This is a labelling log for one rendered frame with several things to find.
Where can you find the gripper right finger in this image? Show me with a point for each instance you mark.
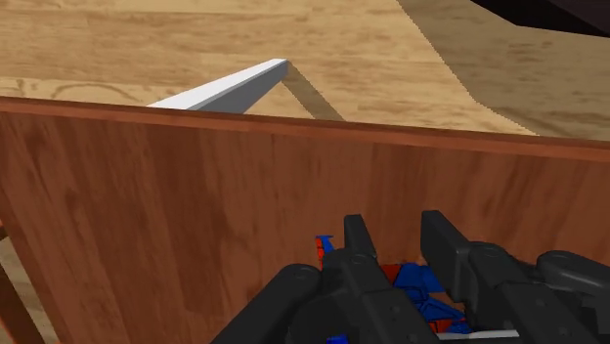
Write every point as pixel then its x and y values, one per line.
pixel 514 290

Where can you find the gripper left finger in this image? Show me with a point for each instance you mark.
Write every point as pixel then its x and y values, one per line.
pixel 362 295

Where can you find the red and blue toy figure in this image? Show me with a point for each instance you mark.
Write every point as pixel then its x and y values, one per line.
pixel 424 297

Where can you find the brown wooden table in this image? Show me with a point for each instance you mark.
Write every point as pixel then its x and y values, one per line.
pixel 190 205

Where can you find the white table leg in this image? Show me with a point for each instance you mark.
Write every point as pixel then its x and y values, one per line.
pixel 228 90

